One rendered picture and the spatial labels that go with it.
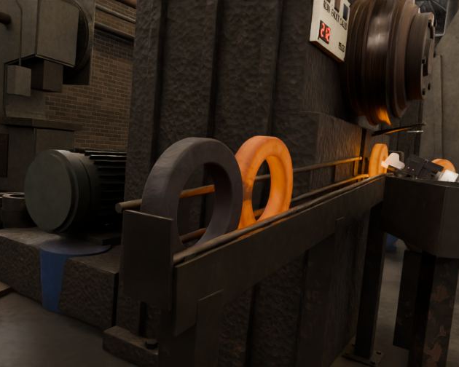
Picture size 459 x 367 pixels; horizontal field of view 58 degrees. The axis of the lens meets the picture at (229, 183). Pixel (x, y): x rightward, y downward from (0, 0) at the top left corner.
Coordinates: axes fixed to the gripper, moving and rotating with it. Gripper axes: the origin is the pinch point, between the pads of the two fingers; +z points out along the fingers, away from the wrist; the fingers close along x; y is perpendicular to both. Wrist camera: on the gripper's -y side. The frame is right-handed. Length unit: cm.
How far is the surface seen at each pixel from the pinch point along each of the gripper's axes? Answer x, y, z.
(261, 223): 99, -9, -7
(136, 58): 51, 5, 79
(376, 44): 25.3, 34.2, 10.9
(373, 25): 24.8, 39.3, 14.3
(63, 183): 43, -57, 108
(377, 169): 7.6, -1.7, -1.5
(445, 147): -270, 17, 5
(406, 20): 17.7, 44.6, 7.4
